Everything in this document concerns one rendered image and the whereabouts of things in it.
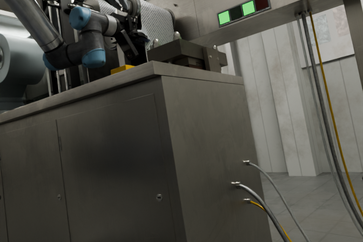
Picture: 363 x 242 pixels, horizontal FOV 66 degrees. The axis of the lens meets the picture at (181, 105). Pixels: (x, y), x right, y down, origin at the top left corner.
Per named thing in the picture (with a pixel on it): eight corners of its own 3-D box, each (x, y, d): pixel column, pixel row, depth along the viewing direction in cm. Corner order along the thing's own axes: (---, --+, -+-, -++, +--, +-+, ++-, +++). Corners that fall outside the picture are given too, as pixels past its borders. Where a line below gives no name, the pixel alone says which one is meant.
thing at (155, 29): (146, 57, 117) (140, 14, 119) (177, 63, 137) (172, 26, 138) (147, 56, 117) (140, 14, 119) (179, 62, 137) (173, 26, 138)
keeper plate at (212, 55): (206, 73, 115) (202, 47, 116) (217, 75, 124) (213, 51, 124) (212, 72, 114) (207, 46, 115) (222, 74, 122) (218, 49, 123)
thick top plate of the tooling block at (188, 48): (148, 65, 111) (146, 50, 111) (199, 73, 144) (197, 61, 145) (181, 54, 102) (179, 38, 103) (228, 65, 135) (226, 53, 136)
